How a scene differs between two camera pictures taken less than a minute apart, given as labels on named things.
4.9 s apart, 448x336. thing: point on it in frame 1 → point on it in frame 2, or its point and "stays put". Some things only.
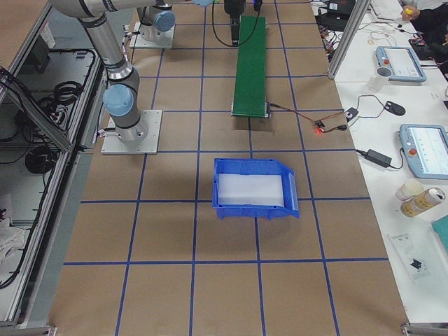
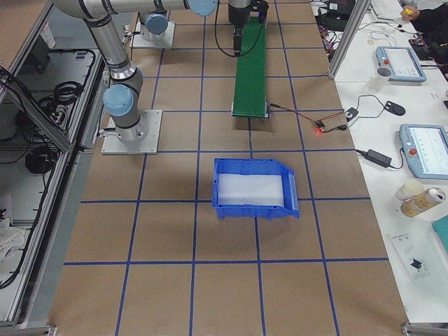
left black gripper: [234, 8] → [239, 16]
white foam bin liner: [250, 189] stays put
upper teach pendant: [402, 62] stays put
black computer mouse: [394, 108] stays put
